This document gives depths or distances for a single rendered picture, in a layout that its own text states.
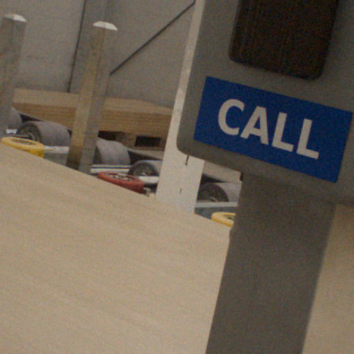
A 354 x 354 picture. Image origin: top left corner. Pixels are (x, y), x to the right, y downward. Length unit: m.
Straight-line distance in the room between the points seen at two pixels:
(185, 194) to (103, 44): 0.41
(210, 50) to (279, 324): 0.09
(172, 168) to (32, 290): 0.62
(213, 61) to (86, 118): 1.59
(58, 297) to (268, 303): 0.70
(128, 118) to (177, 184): 6.87
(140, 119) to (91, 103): 6.69
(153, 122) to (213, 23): 8.41
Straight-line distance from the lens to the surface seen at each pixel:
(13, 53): 2.08
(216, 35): 0.31
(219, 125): 0.31
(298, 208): 0.31
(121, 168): 2.37
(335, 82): 0.29
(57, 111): 7.82
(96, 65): 1.89
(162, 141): 8.84
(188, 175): 1.59
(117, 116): 8.34
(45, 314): 0.95
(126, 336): 0.93
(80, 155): 1.90
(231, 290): 0.33
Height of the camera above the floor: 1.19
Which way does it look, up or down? 9 degrees down
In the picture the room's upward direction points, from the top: 12 degrees clockwise
